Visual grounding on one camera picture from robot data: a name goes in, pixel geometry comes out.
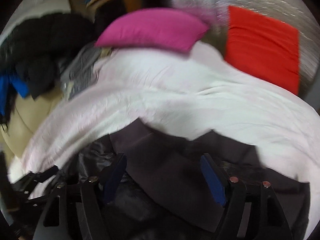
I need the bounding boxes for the black quilted jacket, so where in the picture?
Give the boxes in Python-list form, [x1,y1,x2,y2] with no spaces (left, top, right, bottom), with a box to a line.
[59,120,310,239]

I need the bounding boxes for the black clothes pile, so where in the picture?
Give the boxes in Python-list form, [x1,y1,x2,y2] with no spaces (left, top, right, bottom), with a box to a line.
[1,12,97,124]

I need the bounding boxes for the beige leather armchair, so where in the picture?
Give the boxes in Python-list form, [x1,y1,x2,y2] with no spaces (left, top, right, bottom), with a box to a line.
[1,87,63,163]

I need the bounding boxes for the blue garment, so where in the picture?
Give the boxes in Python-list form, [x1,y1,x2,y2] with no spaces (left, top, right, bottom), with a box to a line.
[1,75,29,116]

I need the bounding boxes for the clear plastic bag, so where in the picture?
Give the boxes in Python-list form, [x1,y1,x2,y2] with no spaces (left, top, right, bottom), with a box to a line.
[61,74,98,101]

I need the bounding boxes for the grey folded garment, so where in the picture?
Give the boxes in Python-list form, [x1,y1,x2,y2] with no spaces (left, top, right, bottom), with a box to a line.
[60,43,101,84]

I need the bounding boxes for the pale pink bedspread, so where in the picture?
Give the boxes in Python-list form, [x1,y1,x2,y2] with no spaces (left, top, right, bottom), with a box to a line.
[7,41,320,201]

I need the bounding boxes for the red cushion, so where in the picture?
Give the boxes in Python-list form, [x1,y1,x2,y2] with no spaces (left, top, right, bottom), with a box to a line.
[224,5,299,95]

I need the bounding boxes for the magenta pillow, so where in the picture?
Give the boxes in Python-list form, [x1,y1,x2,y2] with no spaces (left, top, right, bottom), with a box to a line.
[95,8,209,54]

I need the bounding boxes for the silver foil insulation panel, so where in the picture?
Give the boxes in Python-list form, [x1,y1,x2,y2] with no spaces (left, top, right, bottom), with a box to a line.
[167,0,319,98]

